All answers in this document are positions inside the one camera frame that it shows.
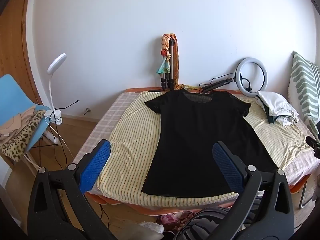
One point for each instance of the beige cloth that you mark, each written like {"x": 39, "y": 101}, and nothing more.
{"x": 10, "y": 127}

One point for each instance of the silver tripod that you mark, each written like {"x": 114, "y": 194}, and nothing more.
{"x": 172, "y": 55}

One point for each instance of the yellow striped blanket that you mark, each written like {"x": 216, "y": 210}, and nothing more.
{"x": 130, "y": 142}

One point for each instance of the white clothes pile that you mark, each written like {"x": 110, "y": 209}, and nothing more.
{"x": 275, "y": 105}

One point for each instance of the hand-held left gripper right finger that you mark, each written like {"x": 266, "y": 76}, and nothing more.
{"x": 226, "y": 166}

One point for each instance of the white clip lamp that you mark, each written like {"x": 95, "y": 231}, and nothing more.
{"x": 58, "y": 61}

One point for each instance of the white furniture panel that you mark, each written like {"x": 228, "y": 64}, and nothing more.
{"x": 7, "y": 192}

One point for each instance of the black t-shirt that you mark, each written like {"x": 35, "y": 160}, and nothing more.
{"x": 195, "y": 142}

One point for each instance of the pink checked bed sheet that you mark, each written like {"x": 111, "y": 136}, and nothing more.
{"x": 105, "y": 120}

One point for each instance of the white fluffy cloth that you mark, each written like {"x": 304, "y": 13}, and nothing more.
{"x": 150, "y": 230}

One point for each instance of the floral cloth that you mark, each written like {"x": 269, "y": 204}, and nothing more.
{"x": 170, "y": 217}

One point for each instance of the person's striped trouser legs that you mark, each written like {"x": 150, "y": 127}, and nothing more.
{"x": 200, "y": 220}

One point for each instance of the metal door stopper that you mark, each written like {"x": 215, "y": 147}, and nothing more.
{"x": 87, "y": 110}

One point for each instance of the wooden door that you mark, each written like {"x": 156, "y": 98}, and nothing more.
{"x": 12, "y": 50}

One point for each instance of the colourful patterned scarf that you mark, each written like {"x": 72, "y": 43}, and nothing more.
{"x": 163, "y": 65}

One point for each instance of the blue chair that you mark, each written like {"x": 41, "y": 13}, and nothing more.
{"x": 15, "y": 92}

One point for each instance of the leopard print cloth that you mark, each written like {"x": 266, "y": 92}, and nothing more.
{"x": 22, "y": 140}

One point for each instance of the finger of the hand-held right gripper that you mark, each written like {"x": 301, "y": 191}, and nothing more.
{"x": 313, "y": 143}

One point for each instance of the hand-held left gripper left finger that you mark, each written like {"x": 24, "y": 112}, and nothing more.
{"x": 96, "y": 167}

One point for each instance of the green white patterned pillow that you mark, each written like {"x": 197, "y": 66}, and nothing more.
{"x": 302, "y": 85}

